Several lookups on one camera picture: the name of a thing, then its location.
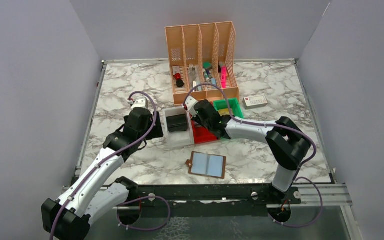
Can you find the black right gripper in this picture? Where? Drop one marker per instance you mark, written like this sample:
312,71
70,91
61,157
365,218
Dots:
198,120

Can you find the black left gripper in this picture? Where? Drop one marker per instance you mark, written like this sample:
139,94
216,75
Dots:
154,129

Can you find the red plastic bin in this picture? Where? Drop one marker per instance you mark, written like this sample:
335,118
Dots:
201,135

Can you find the green plastic bin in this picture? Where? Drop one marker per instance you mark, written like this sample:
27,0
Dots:
234,106

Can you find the white plastic bin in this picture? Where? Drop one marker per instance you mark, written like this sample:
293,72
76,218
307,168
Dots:
181,138

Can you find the brown leather card holder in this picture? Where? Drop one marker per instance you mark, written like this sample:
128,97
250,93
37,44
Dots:
207,165

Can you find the peach plastic file organizer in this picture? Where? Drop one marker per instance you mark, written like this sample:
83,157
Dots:
189,46

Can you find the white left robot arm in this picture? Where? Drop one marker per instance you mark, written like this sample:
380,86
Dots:
71,216

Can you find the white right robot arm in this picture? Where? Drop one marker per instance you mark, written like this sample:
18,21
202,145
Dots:
287,142

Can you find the gold credit card stack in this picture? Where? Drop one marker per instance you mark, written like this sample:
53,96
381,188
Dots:
224,112

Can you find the black card stack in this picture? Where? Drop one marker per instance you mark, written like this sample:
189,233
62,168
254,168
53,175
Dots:
177,123

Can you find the white stapler tool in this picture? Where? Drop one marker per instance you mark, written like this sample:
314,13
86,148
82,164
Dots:
196,89

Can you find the black round object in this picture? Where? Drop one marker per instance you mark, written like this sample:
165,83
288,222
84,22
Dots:
179,83

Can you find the small white label box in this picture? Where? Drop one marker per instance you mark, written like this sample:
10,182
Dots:
255,101

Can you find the red round stamp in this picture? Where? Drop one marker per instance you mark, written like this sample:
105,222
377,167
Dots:
177,76

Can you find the teal eraser block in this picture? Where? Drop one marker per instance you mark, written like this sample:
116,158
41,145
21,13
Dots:
207,66

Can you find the pink marker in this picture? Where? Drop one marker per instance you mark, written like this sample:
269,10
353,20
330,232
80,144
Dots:
223,76

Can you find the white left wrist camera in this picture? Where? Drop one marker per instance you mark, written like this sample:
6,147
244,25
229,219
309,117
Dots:
141,102

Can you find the black metal base rail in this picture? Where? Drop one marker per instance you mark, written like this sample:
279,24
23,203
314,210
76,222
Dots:
206,200

